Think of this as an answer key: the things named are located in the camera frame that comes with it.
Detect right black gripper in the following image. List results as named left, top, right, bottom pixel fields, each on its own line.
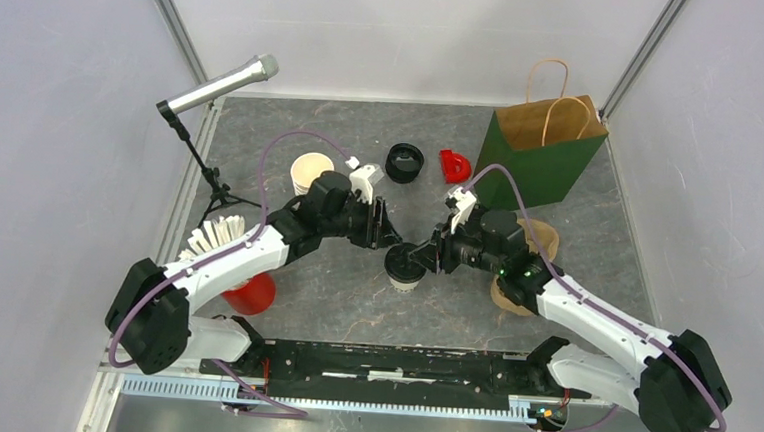
left=407, top=209, right=507, bottom=278

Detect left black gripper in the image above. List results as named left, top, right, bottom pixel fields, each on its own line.
left=319, top=190, right=405, bottom=252

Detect green paper bag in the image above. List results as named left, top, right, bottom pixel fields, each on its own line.
left=472, top=87, right=609, bottom=210

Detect white paper cup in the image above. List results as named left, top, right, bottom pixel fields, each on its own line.
left=389, top=276, right=420, bottom=293

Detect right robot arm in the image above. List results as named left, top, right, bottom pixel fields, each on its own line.
left=406, top=210, right=733, bottom=432

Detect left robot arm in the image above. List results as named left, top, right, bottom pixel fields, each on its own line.
left=104, top=164, right=401, bottom=376

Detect stack of black lids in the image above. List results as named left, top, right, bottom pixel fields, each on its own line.
left=385, top=142, right=425, bottom=184

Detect red plastic holder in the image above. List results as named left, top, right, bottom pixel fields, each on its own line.
left=440, top=149, right=473, bottom=185

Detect stack of white paper cups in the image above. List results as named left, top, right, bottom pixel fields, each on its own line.
left=289, top=152, right=334, bottom=196

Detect brown cardboard cup carriers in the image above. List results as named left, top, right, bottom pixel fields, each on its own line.
left=490, top=218, right=560, bottom=317

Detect red cup with straws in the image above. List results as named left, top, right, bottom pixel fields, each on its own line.
left=177, top=215, right=287, bottom=315

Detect silver microphone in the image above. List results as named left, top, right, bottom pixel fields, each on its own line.
left=156, top=54, right=280, bottom=118

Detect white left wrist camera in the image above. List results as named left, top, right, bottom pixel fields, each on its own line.
left=345, top=156, right=384, bottom=204

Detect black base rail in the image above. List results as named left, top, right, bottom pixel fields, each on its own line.
left=199, top=339, right=589, bottom=432

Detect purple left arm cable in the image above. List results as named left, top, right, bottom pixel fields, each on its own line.
left=106, top=118, right=355, bottom=383

